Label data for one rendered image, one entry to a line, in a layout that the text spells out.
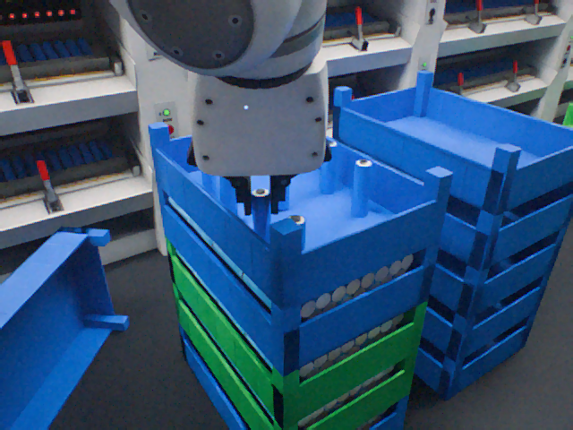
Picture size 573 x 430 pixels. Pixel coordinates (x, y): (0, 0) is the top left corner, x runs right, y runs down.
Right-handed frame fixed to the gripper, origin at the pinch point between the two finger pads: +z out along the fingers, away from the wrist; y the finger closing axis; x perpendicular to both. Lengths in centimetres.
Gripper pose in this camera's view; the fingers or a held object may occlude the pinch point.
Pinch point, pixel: (260, 190)
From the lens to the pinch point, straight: 43.8
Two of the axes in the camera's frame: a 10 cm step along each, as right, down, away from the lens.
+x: -0.6, -8.3, 5.6
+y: 10.0, -0.4, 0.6
